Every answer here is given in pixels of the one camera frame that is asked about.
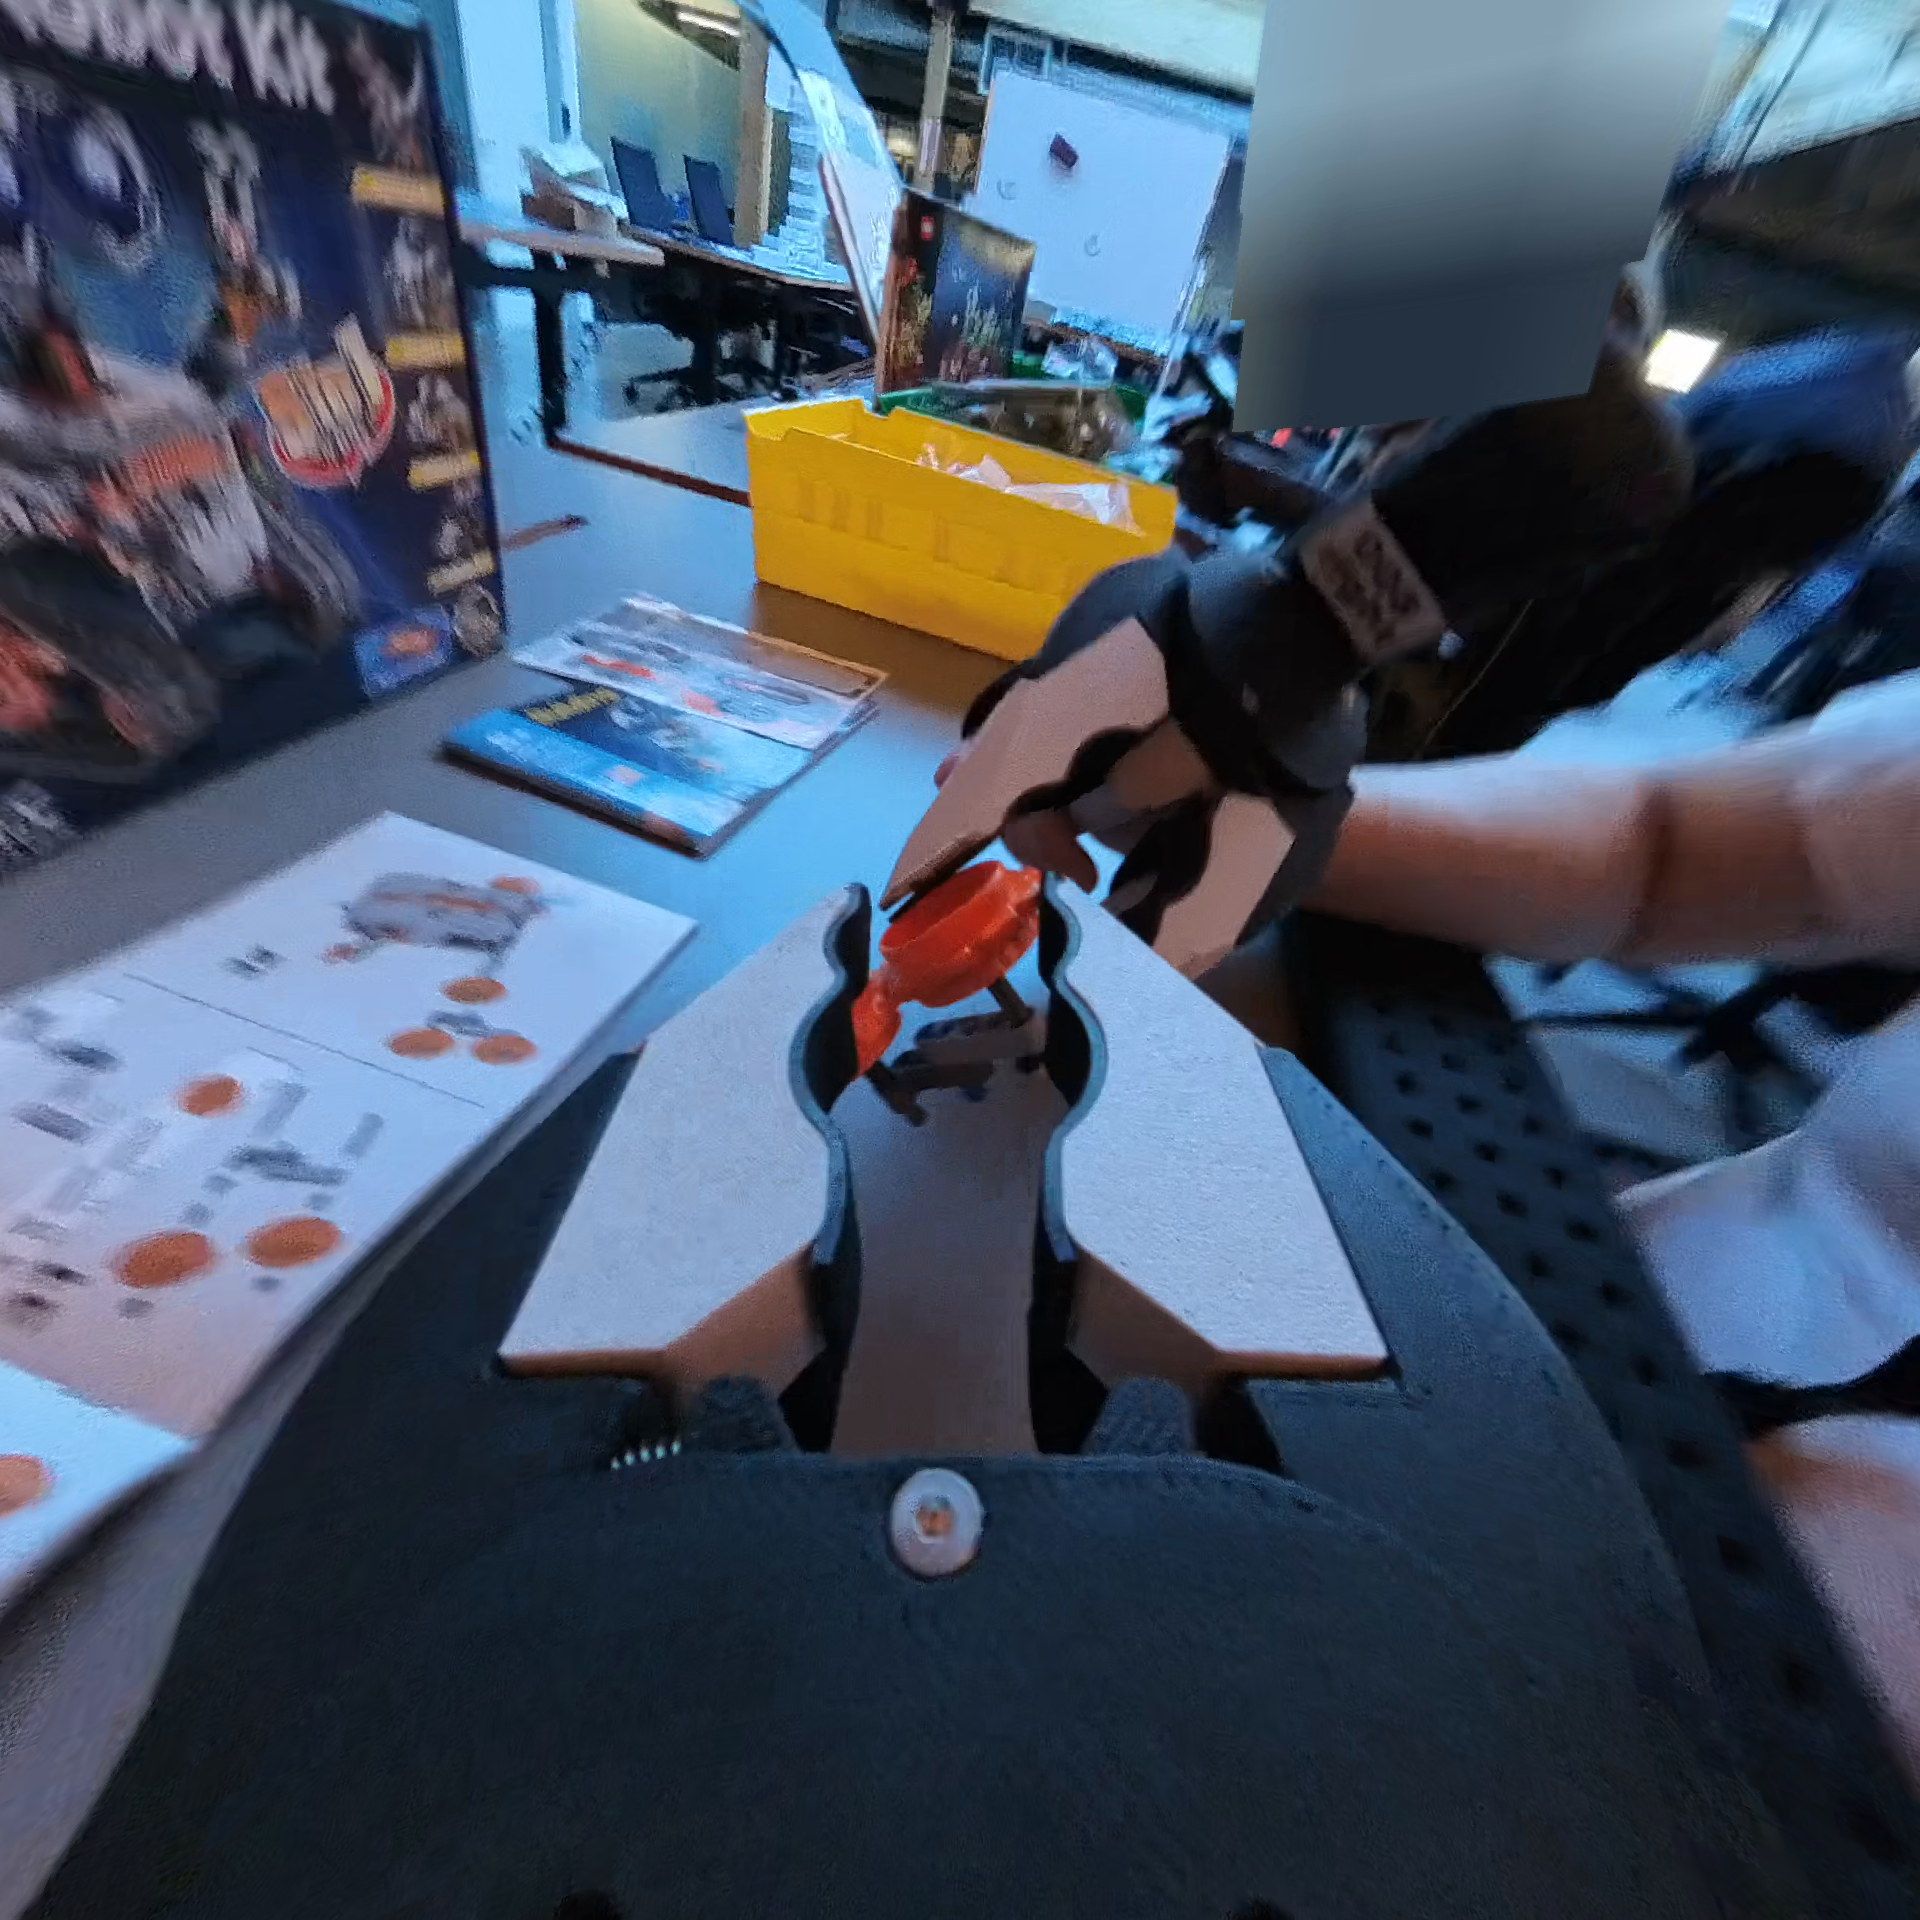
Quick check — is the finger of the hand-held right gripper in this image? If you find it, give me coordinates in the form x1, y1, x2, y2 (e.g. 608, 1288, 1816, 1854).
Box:
878, 620, 1174, 910
1160, 791, 1301, 981

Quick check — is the blue robot kit box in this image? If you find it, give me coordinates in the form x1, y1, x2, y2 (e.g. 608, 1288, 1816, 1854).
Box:
0, 0, 505, 872

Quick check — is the person's right forearm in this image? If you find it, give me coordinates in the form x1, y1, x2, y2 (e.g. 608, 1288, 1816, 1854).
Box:
1305, 677, 1920, 970

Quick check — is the open white instruction booklet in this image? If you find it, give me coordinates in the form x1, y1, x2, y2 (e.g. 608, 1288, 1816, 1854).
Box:
0, 809, 697, 1607

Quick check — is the dark blue jacket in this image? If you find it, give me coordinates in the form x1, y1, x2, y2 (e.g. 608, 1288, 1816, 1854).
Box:
1664, 323, 1920, 707

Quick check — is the clear plastic bag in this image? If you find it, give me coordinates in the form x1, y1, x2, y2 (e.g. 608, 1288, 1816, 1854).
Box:
915, 433, 1145, 529

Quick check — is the large white board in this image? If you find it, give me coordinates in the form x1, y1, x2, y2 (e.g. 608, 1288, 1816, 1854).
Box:
966, 70, 1246, 340

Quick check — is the dark printed toy box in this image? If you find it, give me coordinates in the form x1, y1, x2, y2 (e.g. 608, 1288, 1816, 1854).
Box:
878, 192, 1038, 394

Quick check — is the blue closed booklet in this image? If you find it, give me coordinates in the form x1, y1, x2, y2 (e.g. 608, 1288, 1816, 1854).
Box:
440, 682, 878, 854

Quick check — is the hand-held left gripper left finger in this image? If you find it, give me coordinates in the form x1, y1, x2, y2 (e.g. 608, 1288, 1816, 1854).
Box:
498, 886, 875, 1449

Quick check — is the printed sticker sheet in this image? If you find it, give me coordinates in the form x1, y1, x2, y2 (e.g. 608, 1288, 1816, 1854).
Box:
511, 590, 887, 752

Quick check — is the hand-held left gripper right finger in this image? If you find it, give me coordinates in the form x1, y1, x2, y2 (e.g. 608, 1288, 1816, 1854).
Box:
1031, 886, 1388, 1449

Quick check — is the yellow plastic bin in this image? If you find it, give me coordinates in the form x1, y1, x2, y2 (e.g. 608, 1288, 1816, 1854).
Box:
744, 398, 1177, 662

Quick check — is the grey desk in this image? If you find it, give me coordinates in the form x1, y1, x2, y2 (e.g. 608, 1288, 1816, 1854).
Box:
0, 402, 1305, 1920

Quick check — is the orange wheel grey beam assembly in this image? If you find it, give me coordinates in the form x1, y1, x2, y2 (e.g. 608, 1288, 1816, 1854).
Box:
851, 861, 1050, 1125

